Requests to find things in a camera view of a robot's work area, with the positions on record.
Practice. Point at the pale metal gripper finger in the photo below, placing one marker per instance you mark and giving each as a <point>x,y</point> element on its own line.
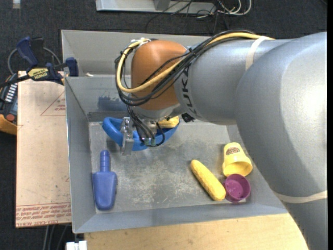
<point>127,121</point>
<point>127,144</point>

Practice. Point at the blue plastic bowl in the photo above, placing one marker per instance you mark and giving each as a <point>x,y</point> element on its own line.
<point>112,130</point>

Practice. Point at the yellow toy food piece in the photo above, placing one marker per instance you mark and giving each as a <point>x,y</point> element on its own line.
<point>169,123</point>

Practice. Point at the grey metal bin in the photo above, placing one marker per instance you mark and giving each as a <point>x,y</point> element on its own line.
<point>161,176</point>

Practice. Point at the blue toy scoop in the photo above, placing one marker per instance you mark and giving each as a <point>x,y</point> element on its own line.
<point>104,186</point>

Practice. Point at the yellow toy corn cob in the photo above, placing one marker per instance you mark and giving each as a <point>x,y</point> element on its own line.
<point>208,181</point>

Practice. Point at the brown cardboard board, red print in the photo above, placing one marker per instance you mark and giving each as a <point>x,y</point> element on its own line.
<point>41,152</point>

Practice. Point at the yellow plastic cup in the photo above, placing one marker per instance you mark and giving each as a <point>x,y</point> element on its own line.
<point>235,163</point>

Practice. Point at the purple plastic cup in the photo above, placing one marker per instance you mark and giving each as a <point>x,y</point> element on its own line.
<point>236,187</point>

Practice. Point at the black cylinder on white bracket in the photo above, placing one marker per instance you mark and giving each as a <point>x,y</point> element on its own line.
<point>187,117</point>

